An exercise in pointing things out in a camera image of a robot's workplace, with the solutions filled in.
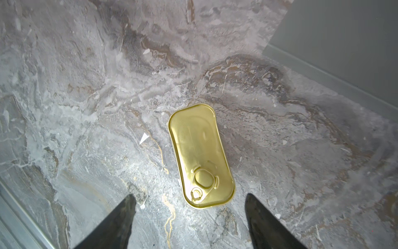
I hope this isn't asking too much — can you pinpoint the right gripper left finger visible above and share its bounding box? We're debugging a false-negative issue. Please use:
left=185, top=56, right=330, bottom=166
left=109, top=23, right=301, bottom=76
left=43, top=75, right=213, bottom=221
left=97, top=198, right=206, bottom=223
left=76, top=194, right=136, bottom=249

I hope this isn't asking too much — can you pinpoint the yellow can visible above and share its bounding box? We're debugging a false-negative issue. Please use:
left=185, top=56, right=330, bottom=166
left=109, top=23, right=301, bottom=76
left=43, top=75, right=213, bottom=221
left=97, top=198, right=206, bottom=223
left=168, top=103, right=236, bottom=209

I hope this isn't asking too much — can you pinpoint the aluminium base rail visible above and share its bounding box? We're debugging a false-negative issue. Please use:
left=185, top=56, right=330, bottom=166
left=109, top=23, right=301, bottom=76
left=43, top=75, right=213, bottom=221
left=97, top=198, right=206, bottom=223
left=1, top=182, right=55, bottom=249

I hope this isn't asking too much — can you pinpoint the grey metal cabinet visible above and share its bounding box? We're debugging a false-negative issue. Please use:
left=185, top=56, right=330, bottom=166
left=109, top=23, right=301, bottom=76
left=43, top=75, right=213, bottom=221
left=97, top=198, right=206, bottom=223
left=263, top=1, right=398, bottom=121

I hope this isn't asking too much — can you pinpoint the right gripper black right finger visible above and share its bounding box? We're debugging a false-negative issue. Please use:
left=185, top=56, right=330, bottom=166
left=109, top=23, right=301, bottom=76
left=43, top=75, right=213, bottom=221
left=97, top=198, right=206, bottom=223
left=245, top=193, right=306, bottom=249

